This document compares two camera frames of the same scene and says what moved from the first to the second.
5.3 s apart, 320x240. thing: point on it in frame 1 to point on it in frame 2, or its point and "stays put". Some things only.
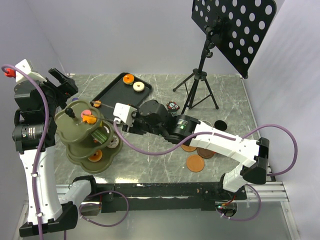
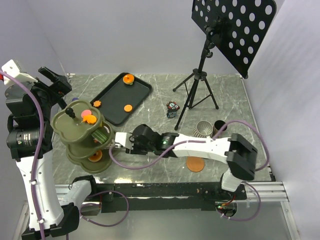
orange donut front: [97, 157] stays put
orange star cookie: [90, 119] stays put
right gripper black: [135, 129] to [135, 151]
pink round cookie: [87, 112] stays put
